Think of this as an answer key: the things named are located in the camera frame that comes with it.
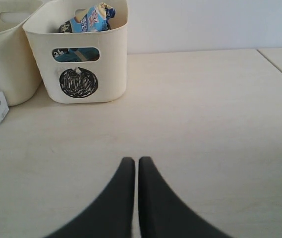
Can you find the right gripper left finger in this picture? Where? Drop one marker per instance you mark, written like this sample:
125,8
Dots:
110,215

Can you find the right cream plastic bin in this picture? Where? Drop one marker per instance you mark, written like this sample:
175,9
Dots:
79,67

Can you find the middle cream plastic bin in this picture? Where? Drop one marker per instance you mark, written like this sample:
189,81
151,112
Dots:
19,74

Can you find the blue instant noodle bag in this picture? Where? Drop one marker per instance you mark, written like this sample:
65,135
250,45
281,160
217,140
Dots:
94,19

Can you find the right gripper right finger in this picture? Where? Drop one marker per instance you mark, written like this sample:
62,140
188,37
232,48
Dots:
162,214

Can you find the cream plastic bin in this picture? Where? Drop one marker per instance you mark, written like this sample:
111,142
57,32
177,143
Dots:
79,67
19,74

